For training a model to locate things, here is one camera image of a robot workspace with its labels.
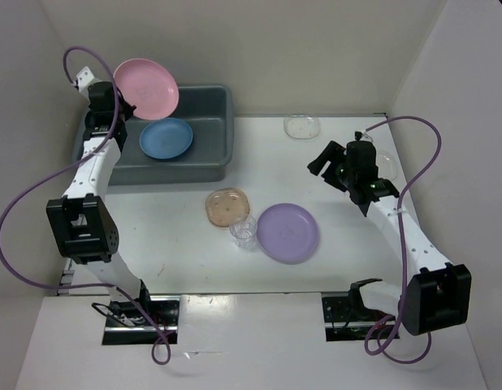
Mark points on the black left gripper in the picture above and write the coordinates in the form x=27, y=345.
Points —
x=129, y=109

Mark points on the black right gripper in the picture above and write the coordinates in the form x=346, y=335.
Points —
x=334, y=153

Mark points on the pink plastic plate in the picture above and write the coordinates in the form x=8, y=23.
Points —
x=149, y=87

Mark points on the blue plastic plate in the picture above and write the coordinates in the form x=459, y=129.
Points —
x=166, y=138

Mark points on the clear plastic cup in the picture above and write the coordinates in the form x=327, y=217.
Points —
x=243, y=229

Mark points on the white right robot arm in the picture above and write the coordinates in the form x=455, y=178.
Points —
x=436, y=294

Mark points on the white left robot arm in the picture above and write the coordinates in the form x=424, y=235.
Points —
x=83, y=228

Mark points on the grey plastic bin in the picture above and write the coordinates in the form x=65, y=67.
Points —
x=208, y=110

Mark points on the clear dish at back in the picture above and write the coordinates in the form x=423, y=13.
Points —
x=301, y=127

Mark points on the clear bowl at right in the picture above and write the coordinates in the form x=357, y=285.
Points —
x=387, y=165

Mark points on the purple plastic plate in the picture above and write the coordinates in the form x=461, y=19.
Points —
x=288, y=233

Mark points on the brown translucent square plate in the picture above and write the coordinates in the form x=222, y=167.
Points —
x=225, y=206

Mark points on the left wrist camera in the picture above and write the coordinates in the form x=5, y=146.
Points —
x=84, y=78

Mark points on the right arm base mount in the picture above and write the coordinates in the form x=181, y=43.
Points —
x=341, y=322

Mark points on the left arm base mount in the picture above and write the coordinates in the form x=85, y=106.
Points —
x=125, y=325

